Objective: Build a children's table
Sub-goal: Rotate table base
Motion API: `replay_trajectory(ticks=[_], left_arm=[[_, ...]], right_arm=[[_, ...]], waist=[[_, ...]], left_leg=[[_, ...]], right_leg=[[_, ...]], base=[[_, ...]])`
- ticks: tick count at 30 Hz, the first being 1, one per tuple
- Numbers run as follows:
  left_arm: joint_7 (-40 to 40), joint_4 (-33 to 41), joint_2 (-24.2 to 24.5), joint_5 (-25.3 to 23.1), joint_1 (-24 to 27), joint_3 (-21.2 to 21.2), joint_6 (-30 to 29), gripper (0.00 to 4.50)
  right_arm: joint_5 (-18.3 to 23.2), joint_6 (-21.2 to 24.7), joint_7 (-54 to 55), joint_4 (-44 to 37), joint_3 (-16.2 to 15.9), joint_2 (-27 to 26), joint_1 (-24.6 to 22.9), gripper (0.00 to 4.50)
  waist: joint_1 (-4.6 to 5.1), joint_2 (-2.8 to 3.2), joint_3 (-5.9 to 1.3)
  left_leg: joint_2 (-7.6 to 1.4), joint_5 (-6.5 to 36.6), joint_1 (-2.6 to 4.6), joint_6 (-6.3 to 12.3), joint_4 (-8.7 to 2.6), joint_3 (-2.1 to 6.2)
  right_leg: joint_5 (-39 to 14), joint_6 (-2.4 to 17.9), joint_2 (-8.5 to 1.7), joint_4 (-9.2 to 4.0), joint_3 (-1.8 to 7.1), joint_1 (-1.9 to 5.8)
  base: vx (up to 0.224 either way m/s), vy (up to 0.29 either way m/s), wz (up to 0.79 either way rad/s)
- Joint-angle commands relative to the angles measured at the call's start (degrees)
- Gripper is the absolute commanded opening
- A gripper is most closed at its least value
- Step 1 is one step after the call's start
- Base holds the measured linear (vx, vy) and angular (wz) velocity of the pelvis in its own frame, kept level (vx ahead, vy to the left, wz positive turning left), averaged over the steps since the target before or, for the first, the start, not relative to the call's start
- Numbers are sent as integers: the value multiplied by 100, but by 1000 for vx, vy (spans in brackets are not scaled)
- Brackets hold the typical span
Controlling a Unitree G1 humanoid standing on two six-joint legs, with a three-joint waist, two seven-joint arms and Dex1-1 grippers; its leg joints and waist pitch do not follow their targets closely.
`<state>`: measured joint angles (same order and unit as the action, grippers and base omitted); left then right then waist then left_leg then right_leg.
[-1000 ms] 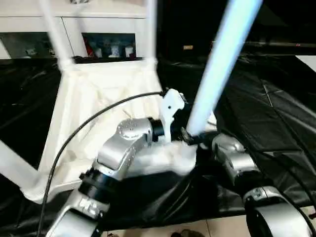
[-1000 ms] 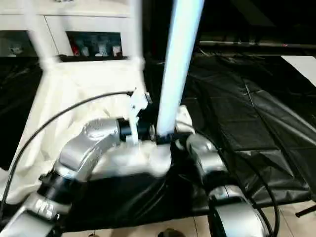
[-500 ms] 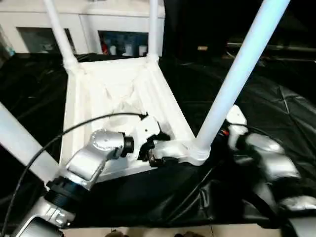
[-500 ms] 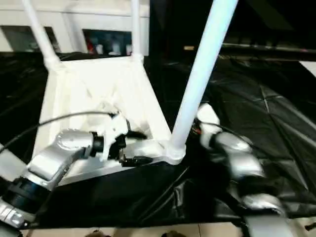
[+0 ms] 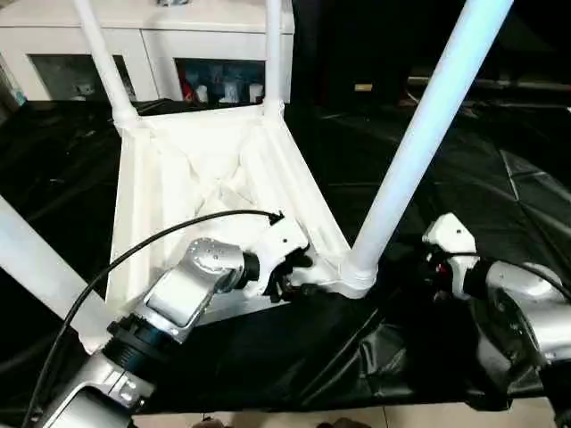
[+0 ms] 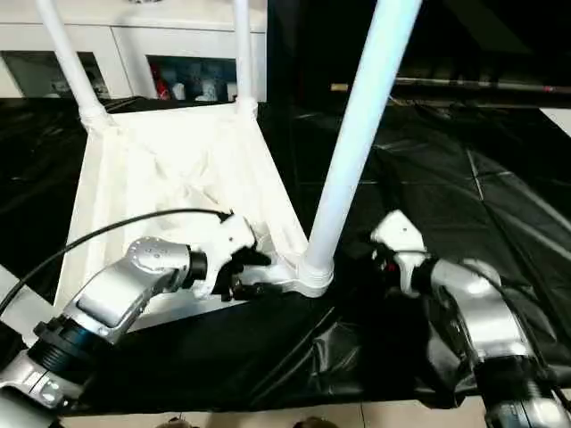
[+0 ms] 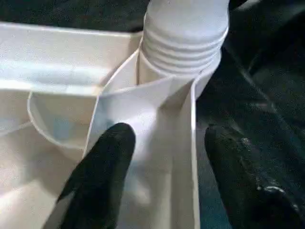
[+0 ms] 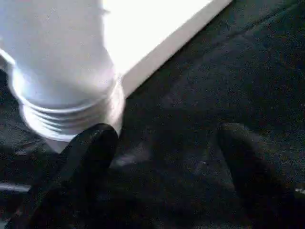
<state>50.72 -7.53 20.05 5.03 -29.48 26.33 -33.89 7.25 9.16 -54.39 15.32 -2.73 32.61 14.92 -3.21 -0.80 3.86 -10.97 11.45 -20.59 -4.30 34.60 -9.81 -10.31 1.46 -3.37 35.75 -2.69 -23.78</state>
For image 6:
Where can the white plastic table top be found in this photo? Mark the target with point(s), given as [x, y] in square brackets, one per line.
[178, 178]

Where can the white plastic table leg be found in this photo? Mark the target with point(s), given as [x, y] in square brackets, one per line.
[67, 53]
[243, 49]
[357, 134]
[18, 303]

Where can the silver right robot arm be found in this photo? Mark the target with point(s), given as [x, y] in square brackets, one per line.
[473, 312]

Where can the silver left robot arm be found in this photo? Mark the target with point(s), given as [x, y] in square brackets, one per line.
[116, 294]

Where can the black mat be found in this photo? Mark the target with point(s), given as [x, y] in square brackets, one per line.
[464, 196]

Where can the dark round robot part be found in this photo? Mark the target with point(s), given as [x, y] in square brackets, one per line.
[312, 423]

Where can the small tan tag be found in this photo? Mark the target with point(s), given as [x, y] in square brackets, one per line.
[339, 87]

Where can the white flat panel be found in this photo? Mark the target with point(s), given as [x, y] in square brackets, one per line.
[560, 118]

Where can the white glass-door cabinet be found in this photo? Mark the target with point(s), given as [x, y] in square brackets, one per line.
[116, 27]

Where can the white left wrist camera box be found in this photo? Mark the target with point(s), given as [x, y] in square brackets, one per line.
[227, 241]

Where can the black metal rail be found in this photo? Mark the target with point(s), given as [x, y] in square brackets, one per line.
[473, 86]

